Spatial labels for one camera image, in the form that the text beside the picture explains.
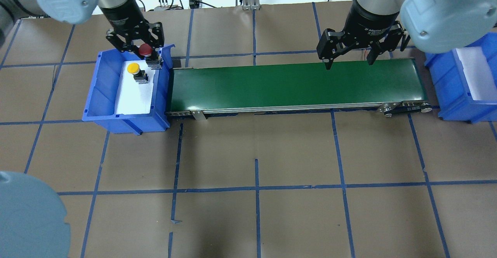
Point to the yellow push button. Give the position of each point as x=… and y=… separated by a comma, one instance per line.
x=139, y=75

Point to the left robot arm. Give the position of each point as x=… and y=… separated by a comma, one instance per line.
x=32, y=213

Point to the right blue bin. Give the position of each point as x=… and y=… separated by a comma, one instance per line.
x=453, y=94

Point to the blue bin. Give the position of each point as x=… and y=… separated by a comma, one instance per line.
x=99, y=106
x=453, y=94

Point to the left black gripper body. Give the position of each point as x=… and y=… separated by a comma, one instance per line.
x=122, y=18

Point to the brown paper table cover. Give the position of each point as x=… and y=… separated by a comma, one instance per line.
x=333, y=184

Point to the red push button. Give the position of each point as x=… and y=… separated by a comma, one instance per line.
x=151, y=56

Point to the white foam pad left bin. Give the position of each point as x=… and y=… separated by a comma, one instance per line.
x=131, y=97

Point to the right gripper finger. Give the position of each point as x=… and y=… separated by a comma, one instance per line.
x=333, y=44
x=396, y=35

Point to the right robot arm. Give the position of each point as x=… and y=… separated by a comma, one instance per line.
x=433, y=26

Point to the white foam pad bin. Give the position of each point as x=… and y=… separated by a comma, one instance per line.
x=477, y=73
x=131, y=97

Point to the white foam pad right bin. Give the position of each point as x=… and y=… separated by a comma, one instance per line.
x=477, y=73

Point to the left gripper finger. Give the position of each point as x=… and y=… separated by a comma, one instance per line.
x=121, y=45
x=152, y=34

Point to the green conveyor belt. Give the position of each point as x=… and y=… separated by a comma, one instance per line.
x=392, y=86

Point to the left blue bin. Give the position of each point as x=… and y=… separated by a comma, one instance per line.
x=99, y=106

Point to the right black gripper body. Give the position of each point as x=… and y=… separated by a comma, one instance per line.
x=365, y=26

